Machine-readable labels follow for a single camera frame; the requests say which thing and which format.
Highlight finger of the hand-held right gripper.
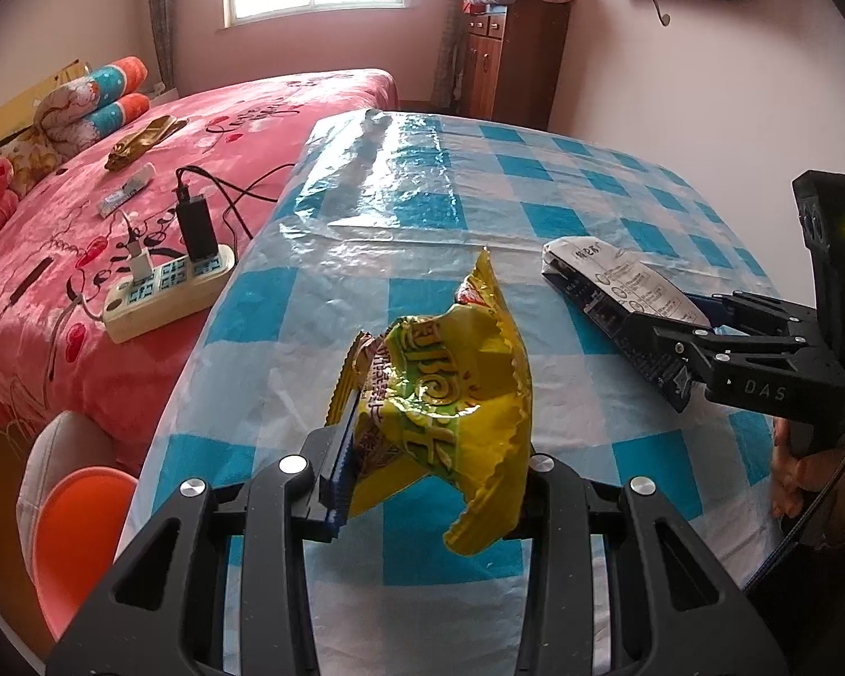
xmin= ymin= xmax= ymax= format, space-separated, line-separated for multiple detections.
xmin=620 ymin=315 xmax=814 ymax=399
xmin=683 ymin=291 xmax=828 ymax=339

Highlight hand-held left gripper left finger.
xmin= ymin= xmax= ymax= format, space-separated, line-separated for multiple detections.
xmin=46 ymin=394 xmax=363 ymax=676

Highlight patterned curtain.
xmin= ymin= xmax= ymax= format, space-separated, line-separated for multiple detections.
xmin=433 ymin=0 xmax=469 ymax=110

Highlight brown wooden cabinet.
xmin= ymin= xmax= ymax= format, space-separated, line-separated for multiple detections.
xmin=461 ymin=0 xmax=571 ymax=131

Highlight bed with pink sheet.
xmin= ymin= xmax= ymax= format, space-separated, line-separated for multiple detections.
xmin=0 ymin=69 xmax=399 ymax=480

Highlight white charger cable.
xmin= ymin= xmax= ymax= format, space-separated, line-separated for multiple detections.
xmin=48 ymin=292 xmax=110 ymax=381

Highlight blue white printed bag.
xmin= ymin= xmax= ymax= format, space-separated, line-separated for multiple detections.
xmin=541 ymin=235 xmax=712 ymax=413

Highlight floral quilt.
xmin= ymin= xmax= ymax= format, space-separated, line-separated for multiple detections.
xmin=0 ymin=77 xmax=106 ymax=177

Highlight white charger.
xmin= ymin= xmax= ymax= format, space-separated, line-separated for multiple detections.
xmin=119 ymin=211 xmax=157 ymax=290

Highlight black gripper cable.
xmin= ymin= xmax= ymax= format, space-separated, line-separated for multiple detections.
xmin=742 ymin=408 xmax=845 ymax=593

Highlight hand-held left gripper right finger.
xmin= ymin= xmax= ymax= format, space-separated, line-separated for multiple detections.
xmin=514 ymin=454 xmax=790 ymax=676

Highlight cream power strip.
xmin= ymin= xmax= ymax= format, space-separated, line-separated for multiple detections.
xmin=103 ymin=245 xmax=235 ymax=345

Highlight grey window curtain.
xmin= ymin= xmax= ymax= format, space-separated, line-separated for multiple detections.
xmin=148 ymin=0 xmax=180 ymax=89

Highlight golden cloth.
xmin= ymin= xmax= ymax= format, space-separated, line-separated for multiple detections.
xmin=104 ymin=114 xmax=184 ymax=174

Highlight black charger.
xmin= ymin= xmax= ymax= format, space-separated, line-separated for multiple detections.
xmin=175 ymin=186 xmax=219 ymax=261

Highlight orange plastic bin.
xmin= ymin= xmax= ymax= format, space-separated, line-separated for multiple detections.
xmin=32 ymin=465 xmax=140 ymax=642

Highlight black charger cable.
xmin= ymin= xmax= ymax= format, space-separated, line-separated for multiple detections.
xmin=176 ymin=163 xmax=297 ymax=241

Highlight small white tube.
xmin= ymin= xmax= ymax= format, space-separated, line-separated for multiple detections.
xmin=97 ymin=162 xmax=156 ymax=218

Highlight person's right hand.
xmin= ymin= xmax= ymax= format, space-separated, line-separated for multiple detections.
xmin=771 ymin=415 xmax=828 ymax=526

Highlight blue checkered plastic tablecloth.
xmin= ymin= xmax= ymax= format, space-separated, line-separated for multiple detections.
xmin=123 ymin=109 xmax=804 ymax=676

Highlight yellow snack bag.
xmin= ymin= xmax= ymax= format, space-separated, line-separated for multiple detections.
xmin=326 ymin=246 xmax=534 ymax=557

